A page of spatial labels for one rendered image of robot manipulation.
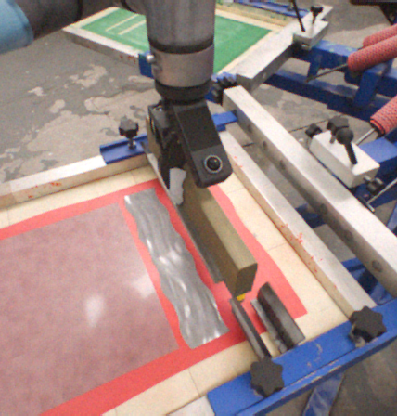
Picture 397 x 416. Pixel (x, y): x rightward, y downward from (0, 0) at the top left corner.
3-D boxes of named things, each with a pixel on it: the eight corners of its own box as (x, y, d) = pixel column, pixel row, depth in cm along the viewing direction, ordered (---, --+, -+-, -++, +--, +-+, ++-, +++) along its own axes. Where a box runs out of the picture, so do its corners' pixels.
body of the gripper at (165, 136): (194, 126, 56) (194, 51, 47) (218, 159, 51) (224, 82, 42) (149, 139, 54) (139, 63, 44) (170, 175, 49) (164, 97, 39)
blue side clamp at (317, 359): (221, 439, 48) (224, 431, 43) (205, 402, 51) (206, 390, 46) (386, 346, 56) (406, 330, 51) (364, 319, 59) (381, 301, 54)
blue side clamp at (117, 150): (110, 181, 80) (104, 158, 75) (105, 168, 83) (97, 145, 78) (224, 146, 88) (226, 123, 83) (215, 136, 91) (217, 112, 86)
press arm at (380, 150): (328, 196, 70) (337, 178, 67) (311, 177, 74) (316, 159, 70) (394, 171, 75) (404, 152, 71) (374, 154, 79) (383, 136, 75)
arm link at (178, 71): (226, 45, 38) (157, 61, 36) (224, 84, 42) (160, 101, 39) (198, 19, 42) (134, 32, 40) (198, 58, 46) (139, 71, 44)
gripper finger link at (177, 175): (170, 185, 60) (173, 140, 54) (183, 208, 57) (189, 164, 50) (152, 188, 59) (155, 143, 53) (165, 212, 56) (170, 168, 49)
